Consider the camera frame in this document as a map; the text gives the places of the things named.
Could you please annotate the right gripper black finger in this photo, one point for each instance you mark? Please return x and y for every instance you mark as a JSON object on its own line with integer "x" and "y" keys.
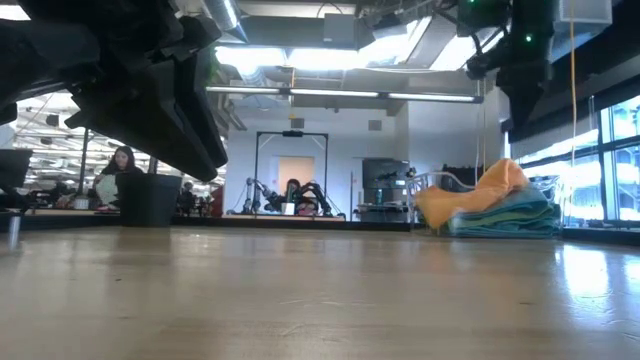
{"x": 522, "y": 102}

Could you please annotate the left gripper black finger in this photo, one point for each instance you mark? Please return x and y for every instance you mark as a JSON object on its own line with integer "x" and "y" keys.
{"x": 150, "y": 115}
{"x": 205, "y": 100}

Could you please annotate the light blue microfiber towel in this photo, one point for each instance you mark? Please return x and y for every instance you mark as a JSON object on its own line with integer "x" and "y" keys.
{"x": 530, "y": 200}

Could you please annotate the orange microfiber towel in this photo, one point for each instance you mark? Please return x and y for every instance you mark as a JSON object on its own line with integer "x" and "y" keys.
{"x": 470, "y": 200}

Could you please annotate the teal microfiber towel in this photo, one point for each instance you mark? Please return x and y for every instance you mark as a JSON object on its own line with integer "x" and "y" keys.
{"x": 500, "y": 231}

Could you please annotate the black background robot arm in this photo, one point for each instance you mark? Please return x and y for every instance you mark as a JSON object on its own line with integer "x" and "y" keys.
{"x": 320, "y": 192}
{"x": 260, "y": 192}

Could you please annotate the person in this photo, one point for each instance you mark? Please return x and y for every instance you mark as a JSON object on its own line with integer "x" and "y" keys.
{"x": 122, "y": 162}
{"x": 294, "y": 192}
{"x": 187, "y": 197}

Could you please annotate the green plant in black pot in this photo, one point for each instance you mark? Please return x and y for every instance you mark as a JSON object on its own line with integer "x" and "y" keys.
{"x": 147, "y": 197}

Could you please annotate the black background equipment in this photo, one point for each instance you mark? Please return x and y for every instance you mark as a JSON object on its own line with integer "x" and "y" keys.
{"x": 460, "y": 177}

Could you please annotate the large dark framed window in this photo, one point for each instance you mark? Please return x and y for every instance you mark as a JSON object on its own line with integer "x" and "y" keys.
{"x": 620, "y": 165}

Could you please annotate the pale orange door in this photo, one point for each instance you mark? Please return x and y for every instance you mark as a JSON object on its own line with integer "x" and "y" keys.
{"x": 300, "y": 170}

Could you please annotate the long ceiling light bar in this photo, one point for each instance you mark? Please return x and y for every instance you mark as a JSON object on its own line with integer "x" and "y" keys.
{"x": 340, "y": 93}

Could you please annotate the black computer monitor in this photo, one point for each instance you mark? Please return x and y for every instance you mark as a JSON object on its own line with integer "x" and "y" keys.
{"x": 15, "y": 167}

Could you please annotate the clear plastic bin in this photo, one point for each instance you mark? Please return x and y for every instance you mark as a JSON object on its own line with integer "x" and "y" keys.
{"x": 412, "y": 200}

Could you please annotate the black background gantry frame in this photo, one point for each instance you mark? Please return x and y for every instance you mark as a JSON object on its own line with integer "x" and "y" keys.
{"x": 292, "y": 133}

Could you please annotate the silver ventilation duct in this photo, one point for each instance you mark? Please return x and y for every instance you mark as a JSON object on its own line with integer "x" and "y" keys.
{"x": 400, "y": 50}

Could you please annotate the black aluminium table frame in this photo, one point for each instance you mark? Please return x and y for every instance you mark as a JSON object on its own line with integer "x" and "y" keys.
{"x": 280, "y": 223}

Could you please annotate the small silver metal post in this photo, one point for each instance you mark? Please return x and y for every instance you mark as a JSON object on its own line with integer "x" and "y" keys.
{"x": 14, "y": 231}

